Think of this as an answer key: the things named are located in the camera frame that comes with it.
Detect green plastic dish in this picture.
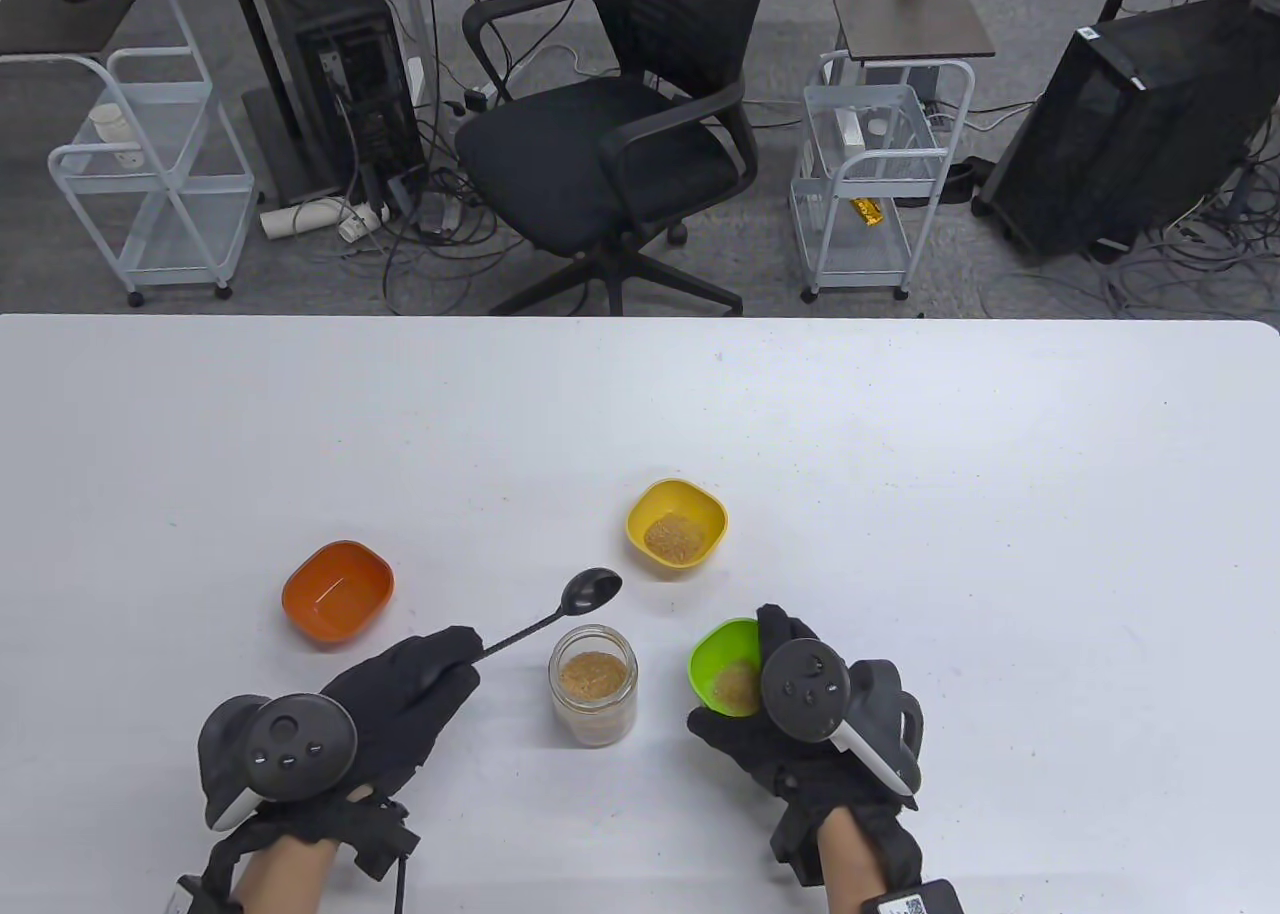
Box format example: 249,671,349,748
688,617,766,719

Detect white wire utility cart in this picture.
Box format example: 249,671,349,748
790,51,976,304
48,0,257,308

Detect brown sugar granules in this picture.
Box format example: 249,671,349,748
643,514,707,565
555,652,634,745
710,659,764,716

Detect black long-handled spoon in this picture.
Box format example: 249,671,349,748
475,567,623,660

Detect clear glass jar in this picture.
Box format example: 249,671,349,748
548,624,639,748

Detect tangle of floor cables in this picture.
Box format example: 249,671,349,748
340,0,526,317
980,104,1280,321

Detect black office chair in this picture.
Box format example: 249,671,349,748
455,0,779,317

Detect brown wooden side table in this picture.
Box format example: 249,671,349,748
822,0,997,105

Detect yellow plastic dish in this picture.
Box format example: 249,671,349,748
627,479,729,576

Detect person's right forearm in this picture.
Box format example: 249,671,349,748
818,809,891,914

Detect white rolled tube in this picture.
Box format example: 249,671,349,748
260,198,347,243

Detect black wrist sensor box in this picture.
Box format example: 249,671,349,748
170,874,241,914
860,879,966,914

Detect orange plastic dish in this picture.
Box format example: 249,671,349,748
282,541,395,650

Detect dark desk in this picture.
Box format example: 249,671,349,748
0,0,166,60

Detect person's left hand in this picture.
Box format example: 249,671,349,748
200,626,483,882

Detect person's right hand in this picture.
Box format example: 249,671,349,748
686,604,926,892

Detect black grey tracking controller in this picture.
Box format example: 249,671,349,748
198,692,359,833
760,637,923,799

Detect person's left forearm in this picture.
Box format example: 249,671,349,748
230,834,336,914

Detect black computer tower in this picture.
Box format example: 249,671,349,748
222,0,429,207
973,0,1280,263

